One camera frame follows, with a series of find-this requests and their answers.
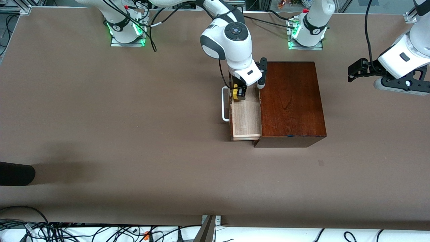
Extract short black table cable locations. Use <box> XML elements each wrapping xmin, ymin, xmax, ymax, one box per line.
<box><xmin>267</xmin><ymin>9</ymin><xmax>290</xmax><ymax>21</ymax></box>

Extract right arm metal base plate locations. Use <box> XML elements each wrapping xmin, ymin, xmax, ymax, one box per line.
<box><xmin>110</xmin><ymin>13</ymin><xmax>146</xmax><ymax>47</ymax></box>

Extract black ribbed cylindrical object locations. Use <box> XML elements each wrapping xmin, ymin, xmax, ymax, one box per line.
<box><xmin>0</xmin><ymin>161</ymin><xmax>36</xmax><ymax>187</ymax></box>

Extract aluminium profile beam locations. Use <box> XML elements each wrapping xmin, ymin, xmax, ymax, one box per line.
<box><xmin>194</xmin><ymin>215</ymin><xmax>217</xmax><ymax>242</ymax></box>

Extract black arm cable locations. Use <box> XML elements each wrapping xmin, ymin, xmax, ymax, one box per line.
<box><xmin>101</xmin><ymin>0</ymin><xmax>202</xmax><ymax>52</ymax></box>
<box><xmin>364</xmin><ymin>0</ymin><xmax>382</xmax><ymax>65</ymax></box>

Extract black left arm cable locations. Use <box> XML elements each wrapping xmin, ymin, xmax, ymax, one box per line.
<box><xmin>364</xmin><ymin>0</ymin><xmax>382</xmax><ymax>65</ymax></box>

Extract aluminium frame rail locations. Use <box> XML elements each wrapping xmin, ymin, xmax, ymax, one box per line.
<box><xmin>0</xmin><ymin>5</ymin><xmax>33</xmax><ymax>15</ymax></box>

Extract black looped floor cable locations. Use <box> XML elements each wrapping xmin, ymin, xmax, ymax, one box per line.
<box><xmin>0</xmin><ymin>206</ymin><xmax>50</xmax><ymax>225</ymax></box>

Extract tangled black floor cables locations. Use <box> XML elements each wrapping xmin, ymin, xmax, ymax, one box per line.
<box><xmin>0</xmin><ymin>220</ymin><xmax>202</xmax><ymax>242</ymax></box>

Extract long black table cable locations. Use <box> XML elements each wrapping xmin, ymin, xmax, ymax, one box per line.
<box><xmin>245</xmin><ymin>15</ymin><xmax>290</xmax><ymax>29</ymax></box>

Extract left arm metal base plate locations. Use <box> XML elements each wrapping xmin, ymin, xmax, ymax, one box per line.
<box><xmin>288</xmin><ymin>18</ymin><xmax>324</xmax><ymax>51</ymax></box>

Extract white metal drawer handle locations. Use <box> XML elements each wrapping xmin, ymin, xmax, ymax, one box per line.
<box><xmin>222</xmin><ymin>86</ymin><xmax>230</xmax><ymax>122</ymax></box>

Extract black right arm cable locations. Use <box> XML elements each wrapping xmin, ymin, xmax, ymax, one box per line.
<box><xmin>101</xmin><ymin>0</ymin><xmax>202</xmax><ymax>52</ymax></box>

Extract light wood drawer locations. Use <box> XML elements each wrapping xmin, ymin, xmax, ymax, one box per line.
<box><xmin>228</xmin><ymin>67</ymin><xmax>262</xmax><ymax>141</ymax></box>

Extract silver metal bracket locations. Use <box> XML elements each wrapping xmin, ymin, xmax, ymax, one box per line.
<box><xmin>202</xmin><ymin>215</ymin><xmax>221</xmax><ymax>226</ymax></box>

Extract dark brown wooden cabinet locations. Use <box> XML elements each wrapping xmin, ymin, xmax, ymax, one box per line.
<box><xmin>253</xmin><ymin>62</ymin><xmax>327</xmax><ymax>148</ymax></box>

